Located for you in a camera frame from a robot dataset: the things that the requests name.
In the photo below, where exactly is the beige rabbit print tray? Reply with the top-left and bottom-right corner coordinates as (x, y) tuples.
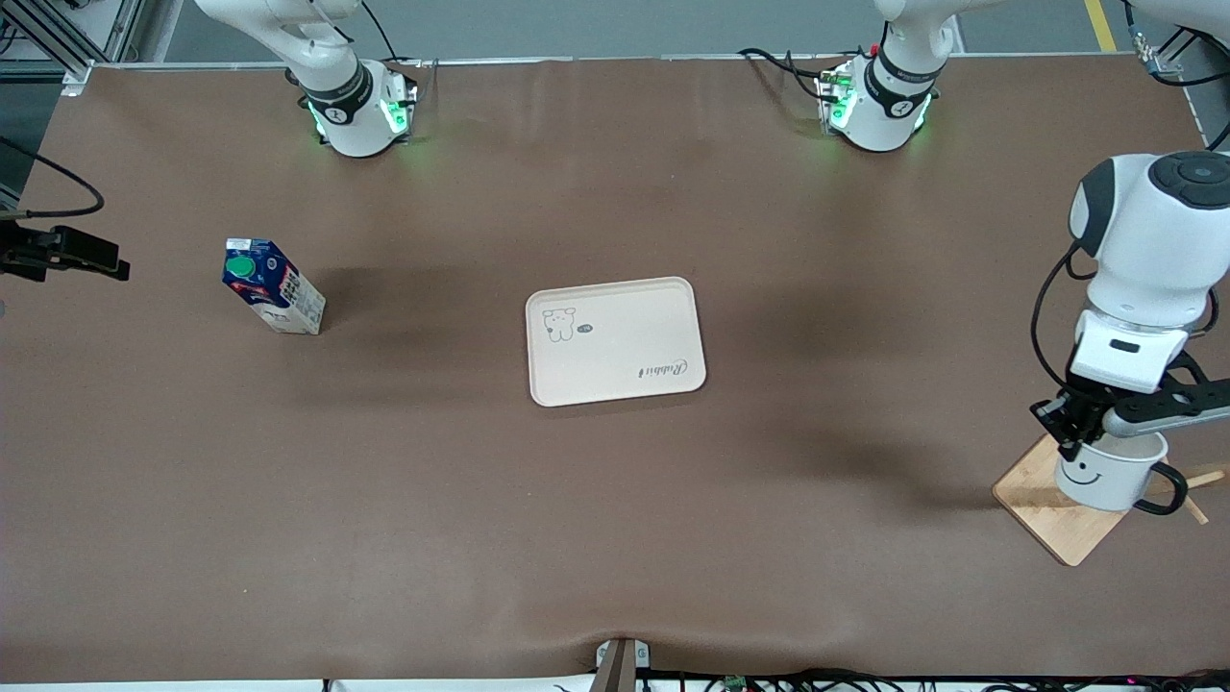
(525, 277), (707, 408)

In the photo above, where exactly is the black base cable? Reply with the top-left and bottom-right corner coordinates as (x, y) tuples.
(738, 48), (829, 102)
(360, 0), (429, 73)

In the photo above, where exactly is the black table edge cable bundle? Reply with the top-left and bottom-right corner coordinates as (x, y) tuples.
(644, 667), (1230, 692)

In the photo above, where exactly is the white smiley face mug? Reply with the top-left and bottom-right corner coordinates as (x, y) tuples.
(1054, 432), (1190, 517)

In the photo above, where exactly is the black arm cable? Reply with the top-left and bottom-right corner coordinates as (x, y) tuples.
(1030, 245), (1101, 395)
(0, 135), (106, 221)

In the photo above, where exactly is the black left base cable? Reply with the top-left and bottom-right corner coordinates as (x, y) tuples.
(738, 48), (829, 102)

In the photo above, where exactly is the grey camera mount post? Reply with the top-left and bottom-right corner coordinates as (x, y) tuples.
(594, 637), (652, 692)

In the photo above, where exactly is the wooden cup stand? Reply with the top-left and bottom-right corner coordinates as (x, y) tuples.
(992, 432), (1226, 568)

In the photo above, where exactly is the black right base cable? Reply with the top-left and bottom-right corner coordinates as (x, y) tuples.
(360, 0), (429, 73)

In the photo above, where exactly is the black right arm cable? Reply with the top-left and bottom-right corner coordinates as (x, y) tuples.
(0, 135), (106, 221)

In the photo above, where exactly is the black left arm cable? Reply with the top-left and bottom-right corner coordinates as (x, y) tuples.
(1030, 245), (1101, 395)

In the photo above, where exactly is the blue white milk carton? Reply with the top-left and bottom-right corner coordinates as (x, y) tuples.
(222, 237), (327, 336)

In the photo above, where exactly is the black cable with connector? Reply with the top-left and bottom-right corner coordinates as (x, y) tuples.
(1124, 0), (1230, 150)

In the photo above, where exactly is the aluminium frame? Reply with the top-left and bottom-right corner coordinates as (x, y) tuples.
(0, 0), (145, 97)

